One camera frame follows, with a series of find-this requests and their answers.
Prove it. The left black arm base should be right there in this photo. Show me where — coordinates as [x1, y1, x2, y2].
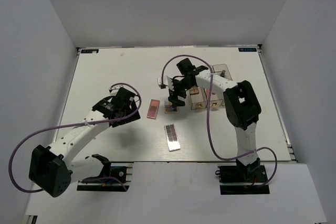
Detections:
[77, 163, 133, 193]

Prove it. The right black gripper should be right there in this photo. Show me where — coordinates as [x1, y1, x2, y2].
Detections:
[168, 79, 194, 109]

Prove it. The clear organizer bin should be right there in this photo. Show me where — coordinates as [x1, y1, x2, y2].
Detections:
[201, 88, 224, 108]
[188, 87, 206, 110]
[212, 64, 232, 80]

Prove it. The silver eyeshadow palette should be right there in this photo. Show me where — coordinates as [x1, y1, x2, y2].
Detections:
[164, 124, 181, 152]

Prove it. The right clear organizer bin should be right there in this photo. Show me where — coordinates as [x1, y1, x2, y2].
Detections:
[212, 64, 232, 80]

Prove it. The brown eyeshadow palette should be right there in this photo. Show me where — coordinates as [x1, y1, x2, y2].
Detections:
[189, 86, 200, 95]

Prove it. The foundation bottle with pump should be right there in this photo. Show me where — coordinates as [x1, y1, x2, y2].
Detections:
[220, 70, 226, 77]

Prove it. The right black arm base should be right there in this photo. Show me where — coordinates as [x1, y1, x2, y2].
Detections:
[215, 165, 270, 195]

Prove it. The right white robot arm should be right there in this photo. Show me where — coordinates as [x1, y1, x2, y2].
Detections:
[160, 55, 261, 182]

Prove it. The colourful square eyeshadow palette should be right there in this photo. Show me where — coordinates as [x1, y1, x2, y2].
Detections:
[164, 100, 178, 114]

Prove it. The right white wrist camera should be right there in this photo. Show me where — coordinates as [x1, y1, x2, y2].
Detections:
[158, 76, 174, 91]

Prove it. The left clear organizer bin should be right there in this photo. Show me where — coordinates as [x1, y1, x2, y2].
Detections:
[188, 87, 206, 110]

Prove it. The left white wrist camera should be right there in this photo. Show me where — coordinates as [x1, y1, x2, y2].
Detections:
[109, 84, 123, 96]

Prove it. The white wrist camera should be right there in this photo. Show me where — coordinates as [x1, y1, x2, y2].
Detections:
[158, 76, 174, 91]
[109, 84, 123, 96]

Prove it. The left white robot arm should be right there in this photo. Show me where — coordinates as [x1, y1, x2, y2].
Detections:
[28, 87, 140, 197]

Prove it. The middle clear organizer bin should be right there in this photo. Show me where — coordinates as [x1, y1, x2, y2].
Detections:
[201, 88, 224, 108]

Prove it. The pink blush palette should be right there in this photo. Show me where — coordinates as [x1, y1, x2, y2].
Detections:
[146, 99, 160, 120]

